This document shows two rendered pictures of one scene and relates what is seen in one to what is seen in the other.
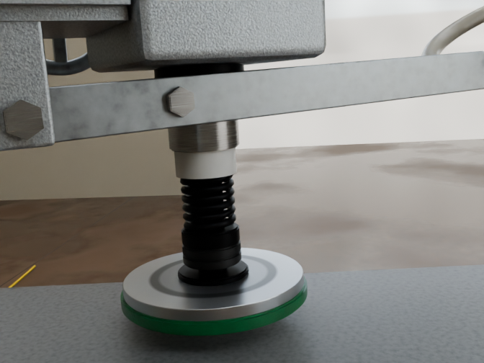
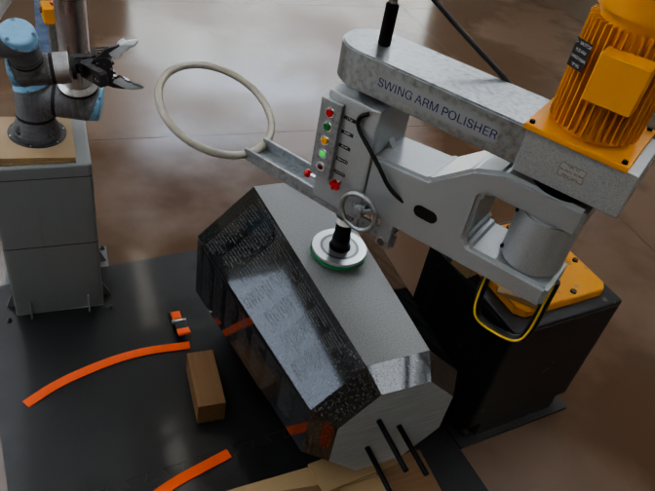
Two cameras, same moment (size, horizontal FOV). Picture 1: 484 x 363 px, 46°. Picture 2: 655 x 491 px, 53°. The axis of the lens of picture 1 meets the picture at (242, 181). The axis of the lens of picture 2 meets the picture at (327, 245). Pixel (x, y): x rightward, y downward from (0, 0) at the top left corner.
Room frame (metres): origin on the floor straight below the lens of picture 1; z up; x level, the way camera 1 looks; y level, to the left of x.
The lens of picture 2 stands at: (1.80, 1.61, 2.48)
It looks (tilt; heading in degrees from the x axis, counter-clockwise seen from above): 39 degrees down; 235
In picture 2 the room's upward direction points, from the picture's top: 12 degrees clockwise
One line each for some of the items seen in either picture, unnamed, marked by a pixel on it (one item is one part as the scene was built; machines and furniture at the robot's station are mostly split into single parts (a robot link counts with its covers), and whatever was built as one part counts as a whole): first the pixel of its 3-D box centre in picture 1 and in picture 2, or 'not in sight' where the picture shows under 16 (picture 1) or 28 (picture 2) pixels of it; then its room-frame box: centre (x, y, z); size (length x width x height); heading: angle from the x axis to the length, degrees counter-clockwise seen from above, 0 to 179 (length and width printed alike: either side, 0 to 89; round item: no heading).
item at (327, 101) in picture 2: not in sight; (327, 138); (0.78, 0.03, 1.38); 0.08 x 0.03 x 0.28; 116
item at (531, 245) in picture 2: not in sight; (541, 234); (0.36, 0.63, 1.35); 0.19 x 0.19 x 0.20
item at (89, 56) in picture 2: not in sight; (93, 64); (1.45, -0.28, 1.54); 0.12 x 0.09 x 0.08; 172
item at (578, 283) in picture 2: not in sight; (527, 263); (-0.18, 0.27, 0.76); 0.49 x 0.49 x 0.05; 89
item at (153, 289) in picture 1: (213, 278); (339, 247); (0.65, 0.04, 0.88); 0.21 x 0.21 x 0.01
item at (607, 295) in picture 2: not in sight; (498, 325); (-0.18, 0.27, 0.37); 0.66 x 0.66 x 0.74; 89
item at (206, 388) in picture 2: not in sight; (205, 385); (1.11, -0.09, 0.07); 0.30 x 0.12 x 0.12; 81
